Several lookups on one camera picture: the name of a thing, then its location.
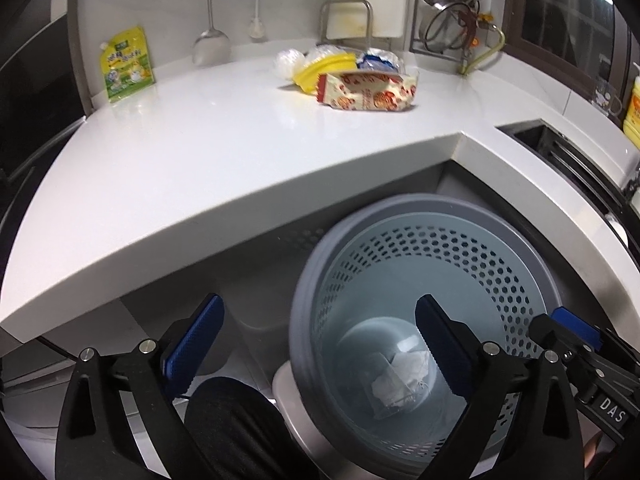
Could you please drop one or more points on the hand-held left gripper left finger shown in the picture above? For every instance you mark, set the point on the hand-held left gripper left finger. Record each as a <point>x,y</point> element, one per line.
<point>196,340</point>

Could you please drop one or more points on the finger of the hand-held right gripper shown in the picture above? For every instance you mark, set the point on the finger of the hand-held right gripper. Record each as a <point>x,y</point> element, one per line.
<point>575,322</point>

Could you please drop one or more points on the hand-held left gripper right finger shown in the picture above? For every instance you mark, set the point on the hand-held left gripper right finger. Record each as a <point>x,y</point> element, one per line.
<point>442,347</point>

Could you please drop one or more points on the grey perforated trash bin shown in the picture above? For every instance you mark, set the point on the grey perforated trash bin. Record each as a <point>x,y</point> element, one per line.
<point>350,260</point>

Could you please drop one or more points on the red white cookie wrapper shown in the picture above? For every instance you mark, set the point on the red white cookie wrapper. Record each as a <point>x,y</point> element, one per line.
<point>370,92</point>

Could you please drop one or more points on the blue white packet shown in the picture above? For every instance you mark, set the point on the blue white packet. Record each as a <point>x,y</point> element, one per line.
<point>380,62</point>

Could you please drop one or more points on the white plastic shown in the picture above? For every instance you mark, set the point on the white plastic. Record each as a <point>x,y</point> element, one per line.
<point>287,62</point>

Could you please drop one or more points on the yellow plastic packet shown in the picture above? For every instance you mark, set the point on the yellow plastic packet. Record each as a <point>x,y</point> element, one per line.
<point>320,72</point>

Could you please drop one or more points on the clear plastic wrap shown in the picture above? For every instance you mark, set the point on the clear plastic wrap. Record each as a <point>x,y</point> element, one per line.
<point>325,52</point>

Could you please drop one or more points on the person's right forearm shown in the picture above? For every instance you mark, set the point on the person's right forearm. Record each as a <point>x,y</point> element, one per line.
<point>597,460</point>

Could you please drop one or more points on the white crumpled paper scrap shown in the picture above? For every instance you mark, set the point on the white crumpled paper scrap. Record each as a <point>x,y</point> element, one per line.
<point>400,377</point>

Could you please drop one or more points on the person's black trouser leg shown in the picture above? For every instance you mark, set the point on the person's black trouser leg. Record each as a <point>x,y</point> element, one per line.
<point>240,430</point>

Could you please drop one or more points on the white plastic container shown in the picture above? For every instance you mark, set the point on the white plastic container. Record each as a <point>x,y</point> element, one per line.
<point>287,395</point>

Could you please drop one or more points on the black kitchen sink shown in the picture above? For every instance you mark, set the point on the black kitchen sink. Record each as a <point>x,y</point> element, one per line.
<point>565,155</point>

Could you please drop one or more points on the yellow oil bottle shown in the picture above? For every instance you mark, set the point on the yellow oil bottle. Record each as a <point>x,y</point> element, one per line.
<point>632,115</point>

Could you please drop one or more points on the glass cup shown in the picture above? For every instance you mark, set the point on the glass cup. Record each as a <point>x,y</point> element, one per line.
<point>605,97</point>

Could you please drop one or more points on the green yellow sauce pouch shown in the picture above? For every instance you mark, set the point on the green yellow sauce pouch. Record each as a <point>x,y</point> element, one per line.
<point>127,67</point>

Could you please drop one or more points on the metal spatula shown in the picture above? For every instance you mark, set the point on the metal spatula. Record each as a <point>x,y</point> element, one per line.
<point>211,47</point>

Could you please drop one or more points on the dark framed window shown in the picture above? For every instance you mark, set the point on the dark framed window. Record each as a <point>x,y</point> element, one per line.
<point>550,15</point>

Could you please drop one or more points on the orange gas valve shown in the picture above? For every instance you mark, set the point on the orange gas valve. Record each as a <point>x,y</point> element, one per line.
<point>483,20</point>

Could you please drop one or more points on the glass pot lid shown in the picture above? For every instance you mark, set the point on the glass pot lid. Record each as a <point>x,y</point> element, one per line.
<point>450,30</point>

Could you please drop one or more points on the blue white brush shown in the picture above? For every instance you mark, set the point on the blue white brush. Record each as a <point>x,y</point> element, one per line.
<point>257,25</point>

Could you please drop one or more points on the metal dish rack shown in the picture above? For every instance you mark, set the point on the metal dish rack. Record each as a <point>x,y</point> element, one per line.
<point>415,20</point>

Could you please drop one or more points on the metal cutting board rack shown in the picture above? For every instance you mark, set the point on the metal cutting board rack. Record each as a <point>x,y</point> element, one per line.
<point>345,3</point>

